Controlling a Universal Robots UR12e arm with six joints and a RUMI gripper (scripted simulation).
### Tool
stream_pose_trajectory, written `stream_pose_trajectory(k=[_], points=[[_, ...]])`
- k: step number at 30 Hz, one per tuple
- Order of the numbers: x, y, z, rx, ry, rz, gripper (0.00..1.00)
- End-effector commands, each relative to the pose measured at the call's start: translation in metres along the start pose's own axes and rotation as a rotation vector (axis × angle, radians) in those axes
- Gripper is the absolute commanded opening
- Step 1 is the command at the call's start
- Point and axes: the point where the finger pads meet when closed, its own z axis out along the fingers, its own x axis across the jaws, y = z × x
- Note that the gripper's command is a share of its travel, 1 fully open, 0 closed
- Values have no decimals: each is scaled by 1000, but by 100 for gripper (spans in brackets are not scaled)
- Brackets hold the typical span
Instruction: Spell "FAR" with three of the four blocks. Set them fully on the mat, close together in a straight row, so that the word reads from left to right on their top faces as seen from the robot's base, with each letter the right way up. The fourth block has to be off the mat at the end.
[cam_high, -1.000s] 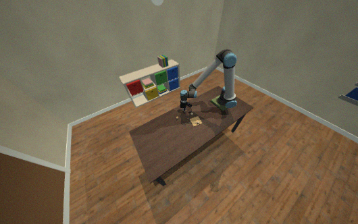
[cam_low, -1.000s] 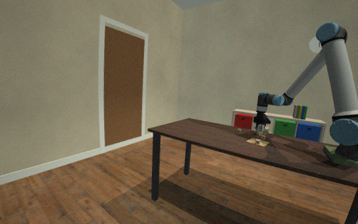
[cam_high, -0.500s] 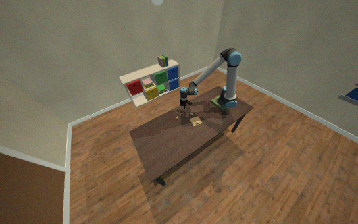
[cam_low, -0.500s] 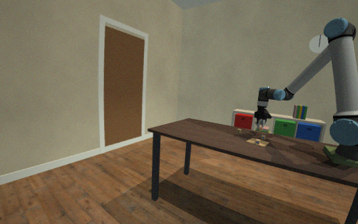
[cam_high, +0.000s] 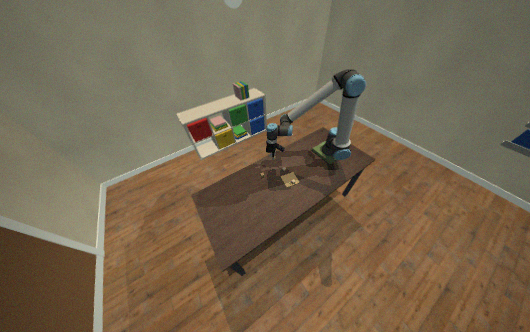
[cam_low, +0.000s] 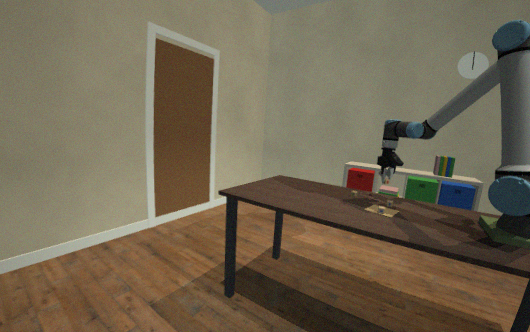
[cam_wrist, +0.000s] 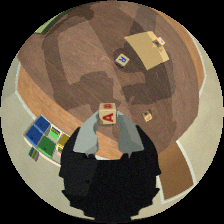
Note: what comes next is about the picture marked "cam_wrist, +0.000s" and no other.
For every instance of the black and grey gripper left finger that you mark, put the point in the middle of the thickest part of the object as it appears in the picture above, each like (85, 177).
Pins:
(81, 143)

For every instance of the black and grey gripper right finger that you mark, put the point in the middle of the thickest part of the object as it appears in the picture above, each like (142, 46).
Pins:
(134, 141)

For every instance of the tan flat mat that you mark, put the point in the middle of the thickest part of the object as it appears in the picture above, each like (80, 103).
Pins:
(146, 49)

